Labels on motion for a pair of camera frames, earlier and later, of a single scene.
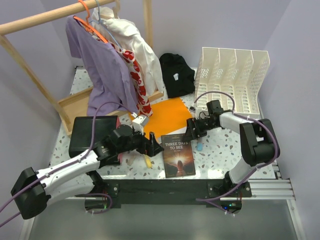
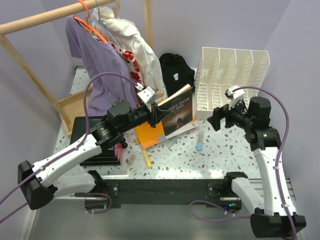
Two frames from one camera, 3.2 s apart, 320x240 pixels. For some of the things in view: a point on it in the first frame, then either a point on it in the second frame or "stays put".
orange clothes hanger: [86, 23] stays put
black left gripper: [146, 145] to [153, 115]
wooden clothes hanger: [116, 9] stays put
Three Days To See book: [178, 155] to [179, 119]
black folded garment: [178, 78] stays put
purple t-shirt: [110, 82] stays put
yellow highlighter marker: [148, 161] stays put
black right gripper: [192, 123] to [219, 113]
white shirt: [126, 34] stays put
